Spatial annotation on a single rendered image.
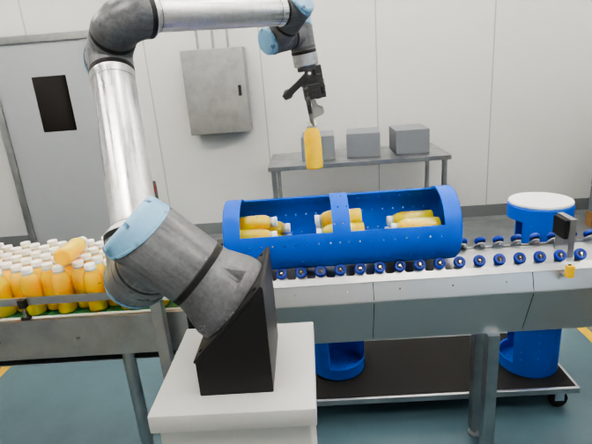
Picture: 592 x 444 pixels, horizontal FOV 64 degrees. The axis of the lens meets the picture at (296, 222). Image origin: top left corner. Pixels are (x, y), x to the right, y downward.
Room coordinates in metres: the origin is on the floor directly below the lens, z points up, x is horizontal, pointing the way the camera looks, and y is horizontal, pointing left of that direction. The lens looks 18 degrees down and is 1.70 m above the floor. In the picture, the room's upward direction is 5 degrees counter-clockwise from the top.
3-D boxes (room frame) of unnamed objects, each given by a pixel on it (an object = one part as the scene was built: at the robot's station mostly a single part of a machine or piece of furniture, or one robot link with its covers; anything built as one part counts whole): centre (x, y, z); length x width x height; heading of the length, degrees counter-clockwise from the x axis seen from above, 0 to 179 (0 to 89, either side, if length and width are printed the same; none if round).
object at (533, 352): (2.11, -1.15, 0.59); 0.28 x 0.28 x 0.88
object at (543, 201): (2.11, -1.15, 1.03); 0.28 x 0.28 x 0.01
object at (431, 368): (2.18, -0.56, 0.08); 1.50 x 0.52 x 0.15; 88
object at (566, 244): (1.73, -1.04, 1.00); 0.10 x 0.04 x 0.15; 178
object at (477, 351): (1.81, -0.76, 0.31); 0.06 x 0.06 x 0.63; 88
